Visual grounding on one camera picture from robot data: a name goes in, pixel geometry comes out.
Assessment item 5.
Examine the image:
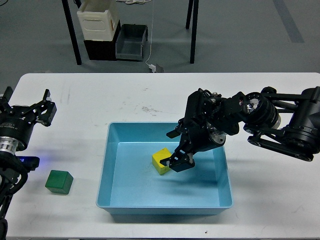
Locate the white power adapter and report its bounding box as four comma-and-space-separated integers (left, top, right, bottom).
148, 64, 157, 73

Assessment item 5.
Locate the black table leg left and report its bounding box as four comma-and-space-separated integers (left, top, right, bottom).
61, 0, 82, 65

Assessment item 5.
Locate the green block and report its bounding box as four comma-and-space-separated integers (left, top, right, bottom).
45, 170, 74, 195

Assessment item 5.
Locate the white hanging cable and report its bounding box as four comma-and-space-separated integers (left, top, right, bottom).
145, 0, 155, 66

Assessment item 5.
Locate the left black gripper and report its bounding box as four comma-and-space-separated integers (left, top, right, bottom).
0, 86, 57, 152

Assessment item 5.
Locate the blue plastic tray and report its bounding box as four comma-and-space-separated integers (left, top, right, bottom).
96, 122, 233, 215

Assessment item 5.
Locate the white coiled cable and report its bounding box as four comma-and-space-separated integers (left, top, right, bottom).
116, 0, 153, 6

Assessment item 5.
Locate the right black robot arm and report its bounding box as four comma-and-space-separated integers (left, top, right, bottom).
160, 86, 320, 172

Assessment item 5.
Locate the black table leg far right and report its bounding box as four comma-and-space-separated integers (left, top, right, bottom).
185, 0, 194, 30

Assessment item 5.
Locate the yellow block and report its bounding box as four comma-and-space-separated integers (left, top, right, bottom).
151, 147, 173, 176

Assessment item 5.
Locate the black table leg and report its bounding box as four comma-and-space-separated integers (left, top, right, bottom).
61, 0, 82, 65
185, 0, 194, 30
189, 0, 199, 64

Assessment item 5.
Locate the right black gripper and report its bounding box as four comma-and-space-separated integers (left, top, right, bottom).
159, 88, 247, 173

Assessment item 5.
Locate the dark grey storage bin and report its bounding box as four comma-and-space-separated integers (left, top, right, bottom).
115, 24, 148, 62

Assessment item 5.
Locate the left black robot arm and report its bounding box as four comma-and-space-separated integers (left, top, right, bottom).
0, 86, 57, 240

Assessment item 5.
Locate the black crate under cream crate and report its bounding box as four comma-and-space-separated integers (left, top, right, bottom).
83, 26, 122, 61

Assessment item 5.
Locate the cream plastic crate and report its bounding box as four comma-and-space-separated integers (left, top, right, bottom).
77, 0, 119, 42

